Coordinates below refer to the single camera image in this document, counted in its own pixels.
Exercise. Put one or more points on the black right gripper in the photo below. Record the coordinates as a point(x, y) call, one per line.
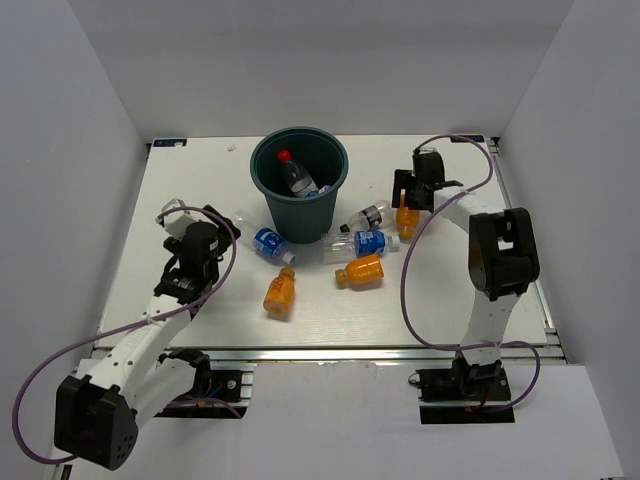
point(404, 179)

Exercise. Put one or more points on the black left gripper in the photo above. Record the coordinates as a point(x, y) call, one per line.
point(225, 235)

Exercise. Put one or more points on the orange bottle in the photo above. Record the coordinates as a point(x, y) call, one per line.
point(280, 294)
point(362, 271)
point(407, 220)

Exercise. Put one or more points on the red cap clear bottle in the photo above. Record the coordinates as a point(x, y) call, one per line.
point(297, 178)

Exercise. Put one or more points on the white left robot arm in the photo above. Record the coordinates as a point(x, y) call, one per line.
point(98, 416)

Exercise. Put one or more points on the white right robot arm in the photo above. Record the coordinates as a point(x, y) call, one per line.
point(502, 257)

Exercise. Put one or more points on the dark teal plastic bin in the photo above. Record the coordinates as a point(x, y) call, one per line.
point(300, 220)

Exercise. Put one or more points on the black logo sticker right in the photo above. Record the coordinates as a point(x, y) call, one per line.
point(474, 138)

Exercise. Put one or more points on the black logo sticker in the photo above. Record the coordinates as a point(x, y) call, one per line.
point(169, 143)
point(474, 138)

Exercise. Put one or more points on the black cap clear bottle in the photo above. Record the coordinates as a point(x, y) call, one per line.
point(377, 216)

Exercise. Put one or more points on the orange bottle front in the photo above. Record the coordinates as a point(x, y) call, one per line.
point(280, 294)

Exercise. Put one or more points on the black logo sticker left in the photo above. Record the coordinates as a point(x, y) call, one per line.
point(169, 143)

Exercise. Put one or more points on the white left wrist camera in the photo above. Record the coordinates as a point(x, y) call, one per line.
point(175, 224)

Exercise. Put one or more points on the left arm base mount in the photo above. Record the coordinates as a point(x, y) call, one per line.
point(217, 392)

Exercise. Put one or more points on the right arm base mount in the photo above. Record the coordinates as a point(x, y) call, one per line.
point(444, 399)

